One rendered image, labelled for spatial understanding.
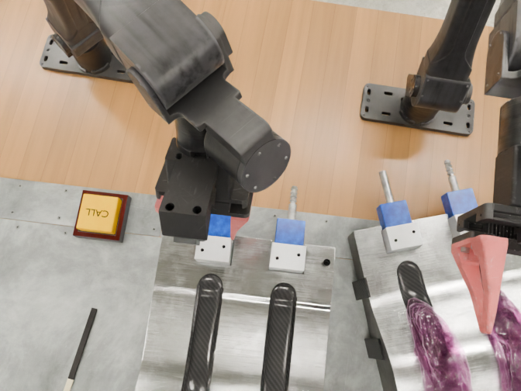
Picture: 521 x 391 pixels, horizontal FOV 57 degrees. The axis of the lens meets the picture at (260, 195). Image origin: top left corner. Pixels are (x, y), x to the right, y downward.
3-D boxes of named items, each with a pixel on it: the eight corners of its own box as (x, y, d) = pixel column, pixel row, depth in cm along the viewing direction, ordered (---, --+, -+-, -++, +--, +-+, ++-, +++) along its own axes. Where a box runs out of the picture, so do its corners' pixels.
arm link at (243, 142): (309, 150, 46) (284, 59, 36) (243, 210, 44) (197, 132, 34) (236, 95, 52) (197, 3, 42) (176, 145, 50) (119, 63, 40)
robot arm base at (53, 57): (132, 62, 81) (142, 26, 83) (19, 45, 82) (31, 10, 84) (143, 85, 89) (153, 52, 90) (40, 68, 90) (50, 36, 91)
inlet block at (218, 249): (210, 181, 77) (206, 171, 72) (241, 185, 77) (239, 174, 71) (198, 263, 74) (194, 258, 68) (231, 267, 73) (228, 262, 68)
